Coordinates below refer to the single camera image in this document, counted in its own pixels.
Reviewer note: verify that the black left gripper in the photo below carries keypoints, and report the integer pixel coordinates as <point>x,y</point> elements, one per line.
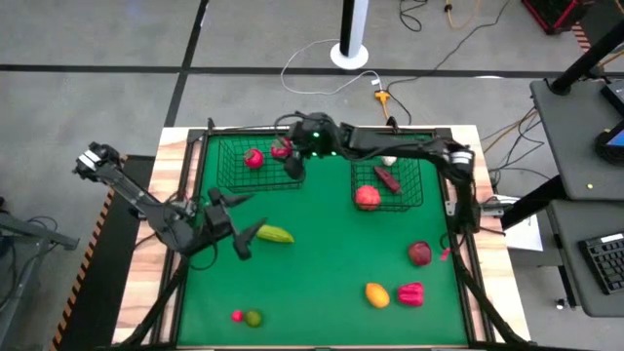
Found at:
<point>219,222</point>

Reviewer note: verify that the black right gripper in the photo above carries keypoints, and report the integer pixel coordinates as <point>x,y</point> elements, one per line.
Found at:
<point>317,136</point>

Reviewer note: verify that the red strawberry fruit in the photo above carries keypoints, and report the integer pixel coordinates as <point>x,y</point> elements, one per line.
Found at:
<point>280,150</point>

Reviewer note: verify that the red round toy fruit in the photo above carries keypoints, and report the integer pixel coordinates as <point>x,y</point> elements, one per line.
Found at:
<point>254,159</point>

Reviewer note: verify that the green toy cucumber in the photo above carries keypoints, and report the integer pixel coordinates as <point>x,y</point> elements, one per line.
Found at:
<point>275,234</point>

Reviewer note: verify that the red peach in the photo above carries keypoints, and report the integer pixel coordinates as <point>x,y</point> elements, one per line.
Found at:
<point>368,197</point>

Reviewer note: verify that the purple toy eggplant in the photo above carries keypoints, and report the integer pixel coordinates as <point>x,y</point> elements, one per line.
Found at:
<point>387,180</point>

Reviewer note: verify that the white toy garlic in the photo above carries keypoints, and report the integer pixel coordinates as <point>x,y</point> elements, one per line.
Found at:
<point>389,160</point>

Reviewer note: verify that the small red toy cherry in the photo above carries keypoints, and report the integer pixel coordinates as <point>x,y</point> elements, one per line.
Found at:
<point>237,316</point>

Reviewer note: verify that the green toy lime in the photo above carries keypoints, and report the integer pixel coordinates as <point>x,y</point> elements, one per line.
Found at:
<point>253,318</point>

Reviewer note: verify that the dark red toy apple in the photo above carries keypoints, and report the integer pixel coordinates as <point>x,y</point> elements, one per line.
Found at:
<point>419,253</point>

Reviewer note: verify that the yellow orange toy mango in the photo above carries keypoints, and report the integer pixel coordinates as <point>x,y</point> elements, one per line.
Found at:
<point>377,295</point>

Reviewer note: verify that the red toy bell pepper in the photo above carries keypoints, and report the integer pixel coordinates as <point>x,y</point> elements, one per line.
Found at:
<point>411,294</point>

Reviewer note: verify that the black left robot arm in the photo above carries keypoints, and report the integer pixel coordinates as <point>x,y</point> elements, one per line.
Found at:
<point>127,187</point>

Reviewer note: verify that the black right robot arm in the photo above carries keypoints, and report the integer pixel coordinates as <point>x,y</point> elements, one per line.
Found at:
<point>400,144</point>

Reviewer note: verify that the green table mat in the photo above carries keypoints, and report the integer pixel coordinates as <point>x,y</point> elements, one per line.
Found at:
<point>317,283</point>

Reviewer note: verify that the orange power plug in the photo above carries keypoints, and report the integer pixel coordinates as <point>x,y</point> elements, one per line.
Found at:
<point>381,96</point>

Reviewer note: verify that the black white pole stand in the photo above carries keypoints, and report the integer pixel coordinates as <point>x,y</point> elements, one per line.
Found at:
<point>349,56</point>

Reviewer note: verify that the black platform with hazard stripes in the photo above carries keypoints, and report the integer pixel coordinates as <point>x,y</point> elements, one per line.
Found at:
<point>112,292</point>

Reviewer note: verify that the small red tag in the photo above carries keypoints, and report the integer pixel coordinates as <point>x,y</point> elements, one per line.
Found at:
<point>443,253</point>

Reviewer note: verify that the grey metal stand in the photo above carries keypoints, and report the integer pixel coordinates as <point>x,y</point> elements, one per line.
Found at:
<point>29,231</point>

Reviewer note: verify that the white paper sheet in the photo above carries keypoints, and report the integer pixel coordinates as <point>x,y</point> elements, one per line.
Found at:
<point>524,239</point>

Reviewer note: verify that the grey desk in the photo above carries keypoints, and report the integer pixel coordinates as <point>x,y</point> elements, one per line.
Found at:
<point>570,273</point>
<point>570,136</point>

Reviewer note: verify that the red black box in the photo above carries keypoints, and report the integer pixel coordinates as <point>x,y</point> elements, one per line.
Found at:
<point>556,12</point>

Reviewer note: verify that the black pole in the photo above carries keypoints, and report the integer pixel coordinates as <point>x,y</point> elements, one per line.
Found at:
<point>585,61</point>

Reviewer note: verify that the device with blue screen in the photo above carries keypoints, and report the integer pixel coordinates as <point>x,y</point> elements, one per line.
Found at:
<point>615,140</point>

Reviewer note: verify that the black keyboard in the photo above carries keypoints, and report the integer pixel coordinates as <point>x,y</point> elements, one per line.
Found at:
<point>607,265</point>

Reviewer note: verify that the black table frame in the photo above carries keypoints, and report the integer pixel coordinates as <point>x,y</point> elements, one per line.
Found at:
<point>195,135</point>

